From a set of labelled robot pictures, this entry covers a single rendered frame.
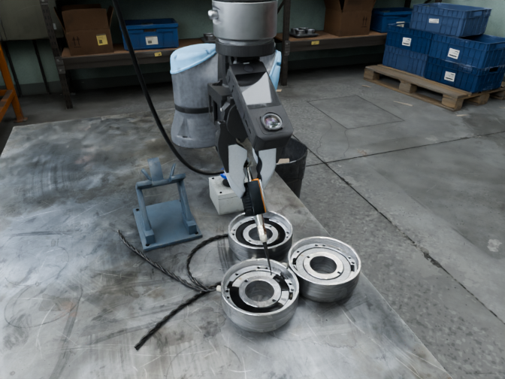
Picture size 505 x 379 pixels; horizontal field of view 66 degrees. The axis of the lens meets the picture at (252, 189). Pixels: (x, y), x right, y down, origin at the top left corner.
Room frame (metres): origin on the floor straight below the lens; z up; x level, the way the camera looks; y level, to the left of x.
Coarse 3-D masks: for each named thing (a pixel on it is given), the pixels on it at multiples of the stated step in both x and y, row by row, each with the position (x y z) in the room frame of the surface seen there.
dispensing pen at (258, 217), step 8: (248, 160) 0.49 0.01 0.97; (248, 168) 0.49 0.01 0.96; (248, 176) 0.48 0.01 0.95; (248, 184) 0.46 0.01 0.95; (256, 184) 0.46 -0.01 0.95; (248, 192) 0.45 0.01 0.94; (256, 192) 0.46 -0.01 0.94; (248, 200) 0.46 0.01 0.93; (256, 200) 0.45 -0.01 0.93; (248, 208) 0.46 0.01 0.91; (256, 208) 0.44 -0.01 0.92; (264, 208) 0.44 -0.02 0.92; (248, 216) 0.45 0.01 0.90; (256, 216) 0.45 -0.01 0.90; (256, 224) 0.45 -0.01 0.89; (264, 224) 0.45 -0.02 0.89; (264, 232) 0.44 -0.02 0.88; (264, 240) 0.43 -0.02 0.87; (264, 248) 0.43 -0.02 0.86
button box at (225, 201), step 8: (216, 176) 0.67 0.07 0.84; (216, 184) 0.64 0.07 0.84; (224, 184) 0.63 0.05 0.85; (216, 192) 0.61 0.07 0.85; (224, 192) 0.61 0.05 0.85; (232, 192) 0.61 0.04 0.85; (216, 200) 0.61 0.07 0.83; (224, 200) 0.60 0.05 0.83; (232, 200) 0.61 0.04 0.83; (240, 200) 0.61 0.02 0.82; (216, 208) 0.61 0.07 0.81; (224, 208) 0.60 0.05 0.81; (232, 208) 0.61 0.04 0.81; (240, 208) 0.61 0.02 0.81
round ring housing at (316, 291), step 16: (304, 240) 0.48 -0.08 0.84; (320, 240) 0.48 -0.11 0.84; (336, 240) 0.47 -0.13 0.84; (288, 256) 0.44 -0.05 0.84; (320, 256) 0.45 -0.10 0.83; (336, 256) 0.45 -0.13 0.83; (352, 256) 0.45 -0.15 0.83; (336, 272) 0.42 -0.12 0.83; (352, 272) 0.42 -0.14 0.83; (304, 288) 0.39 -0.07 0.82; (320, 288) 0.38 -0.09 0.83; (336, 288) 0.38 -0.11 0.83; (352, 288) 0.39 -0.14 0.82
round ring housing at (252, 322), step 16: (240, 272) 0.42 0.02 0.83; (272, 272) 0.42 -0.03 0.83; (288, 272) 0.41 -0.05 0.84; (224, 288) 0.38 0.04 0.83; (240, 288) 0.38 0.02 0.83; (256, 288) 0.40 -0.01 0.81; (272, 288) 0.39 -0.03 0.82; (224, 304) 0.36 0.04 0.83; (256, 304) 0.36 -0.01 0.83; (288, 304) 0.35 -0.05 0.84; (240, 320) 0.33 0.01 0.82; (256, 320) 0.33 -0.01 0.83; (272, 320) 0.33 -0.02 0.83
